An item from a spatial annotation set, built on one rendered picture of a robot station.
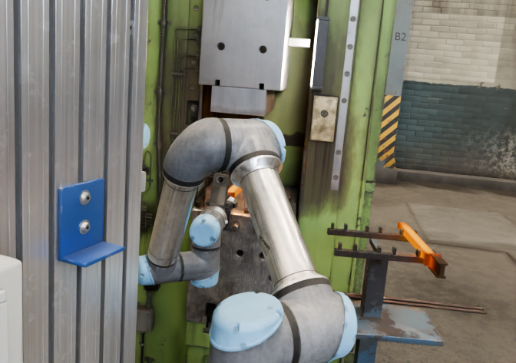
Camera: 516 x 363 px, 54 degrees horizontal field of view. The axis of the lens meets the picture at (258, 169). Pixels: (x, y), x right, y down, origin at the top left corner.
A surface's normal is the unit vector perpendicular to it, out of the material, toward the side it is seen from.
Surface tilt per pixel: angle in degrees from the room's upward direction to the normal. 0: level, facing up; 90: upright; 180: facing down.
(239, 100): 90
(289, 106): 90
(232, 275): 90
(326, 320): 48
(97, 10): 90
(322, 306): 41
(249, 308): 7
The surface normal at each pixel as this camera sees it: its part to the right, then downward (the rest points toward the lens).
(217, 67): -0.11, 0.18
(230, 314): -0.04, -0.97
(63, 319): 0.91, 0.15
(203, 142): -0.05, -0.11
